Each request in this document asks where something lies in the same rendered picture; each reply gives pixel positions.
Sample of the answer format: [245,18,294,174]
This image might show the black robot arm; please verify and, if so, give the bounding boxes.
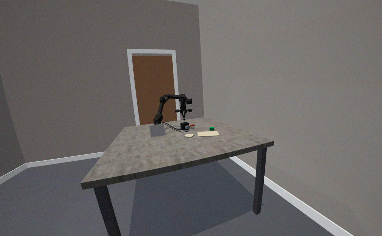
[153,94,192,125]

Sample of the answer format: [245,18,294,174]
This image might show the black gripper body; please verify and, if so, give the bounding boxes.
[175,105,192,112]

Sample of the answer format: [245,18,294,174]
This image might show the beige flat rectangular board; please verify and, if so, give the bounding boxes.
[198,131,220,137]

